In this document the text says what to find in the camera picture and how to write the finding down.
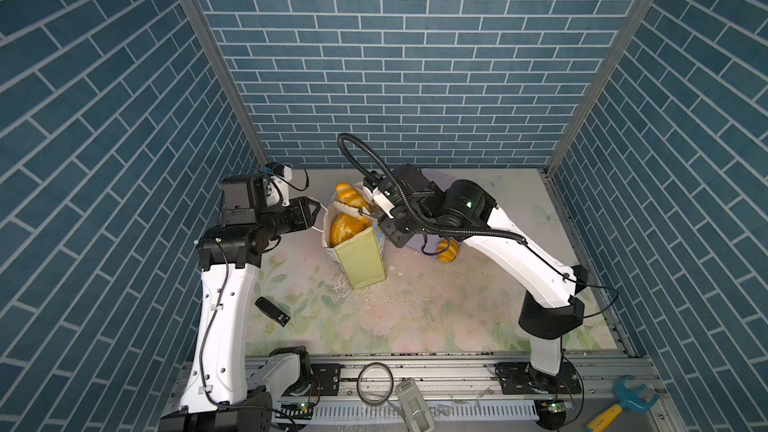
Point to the grey handheld device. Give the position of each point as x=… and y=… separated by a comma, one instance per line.
x=416, y=413

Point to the paper bag with floral sides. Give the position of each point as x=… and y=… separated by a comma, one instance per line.
x=361, y=258

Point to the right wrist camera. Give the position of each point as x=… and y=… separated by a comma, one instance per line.
x=378, y=189

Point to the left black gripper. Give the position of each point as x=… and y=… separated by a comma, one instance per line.
x=300, y=213

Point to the sesame oval bread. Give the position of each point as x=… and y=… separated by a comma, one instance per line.
x=345, y=227

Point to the blue yellow toy wrench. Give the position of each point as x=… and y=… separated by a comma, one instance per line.
x=627, y=399

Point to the striped round roll near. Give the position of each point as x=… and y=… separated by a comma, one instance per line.
x=447, y=250

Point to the white metal tongs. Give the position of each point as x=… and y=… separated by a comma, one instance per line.
x=370, y=213

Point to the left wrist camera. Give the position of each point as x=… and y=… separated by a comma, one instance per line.
x=277, y=180

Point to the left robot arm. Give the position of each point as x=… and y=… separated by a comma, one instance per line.
x=219, y=394

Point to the black clip on mat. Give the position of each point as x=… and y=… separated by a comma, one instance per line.
x=272, y=311

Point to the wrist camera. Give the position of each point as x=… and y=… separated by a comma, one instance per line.
x=378, y=189
x=277, y=180

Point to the lilac plastic tray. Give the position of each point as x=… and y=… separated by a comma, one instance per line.
x=427, y=244

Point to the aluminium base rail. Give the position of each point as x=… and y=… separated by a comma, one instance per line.
x=360, y=390

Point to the striped croissant roll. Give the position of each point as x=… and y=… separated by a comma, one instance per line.
x=347, y=195

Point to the floral table mat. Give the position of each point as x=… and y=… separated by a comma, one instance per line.
x=423, y=305

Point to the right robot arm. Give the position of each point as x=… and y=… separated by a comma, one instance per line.
x=551, y=307

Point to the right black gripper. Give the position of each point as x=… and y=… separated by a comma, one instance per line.
x=393, y=235

